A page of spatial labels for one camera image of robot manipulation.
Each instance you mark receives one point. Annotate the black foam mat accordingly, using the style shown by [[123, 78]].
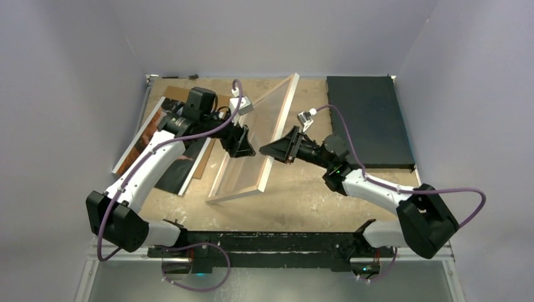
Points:
[[371, 110]]

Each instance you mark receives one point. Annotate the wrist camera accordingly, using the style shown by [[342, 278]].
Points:
[[305, 118], [240, 107]]

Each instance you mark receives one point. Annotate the clear acrylic sheet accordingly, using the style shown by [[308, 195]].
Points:
[[254, 141]]

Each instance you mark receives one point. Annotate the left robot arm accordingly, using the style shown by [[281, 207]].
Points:
[[114, 213]]

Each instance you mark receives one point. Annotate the picture frame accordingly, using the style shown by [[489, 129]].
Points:
[[275, 129]]

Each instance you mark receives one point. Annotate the printed photo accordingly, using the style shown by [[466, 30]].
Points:
[[179, 174]]

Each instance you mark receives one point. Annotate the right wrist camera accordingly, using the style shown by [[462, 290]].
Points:
[[305, 118]]

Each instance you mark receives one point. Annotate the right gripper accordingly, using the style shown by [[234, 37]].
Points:
[[282, 149]]

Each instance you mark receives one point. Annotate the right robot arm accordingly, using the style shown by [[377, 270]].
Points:
[[424, 222]]

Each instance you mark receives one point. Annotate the brown backing board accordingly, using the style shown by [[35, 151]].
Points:
[[181, 94]]

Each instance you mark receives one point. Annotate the black mounting plate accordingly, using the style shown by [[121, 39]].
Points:
[[336, 251]]

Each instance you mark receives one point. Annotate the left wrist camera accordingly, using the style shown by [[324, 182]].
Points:
[[240, 107]]

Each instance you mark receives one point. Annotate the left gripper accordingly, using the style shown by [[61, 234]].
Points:
[[237, 142]]

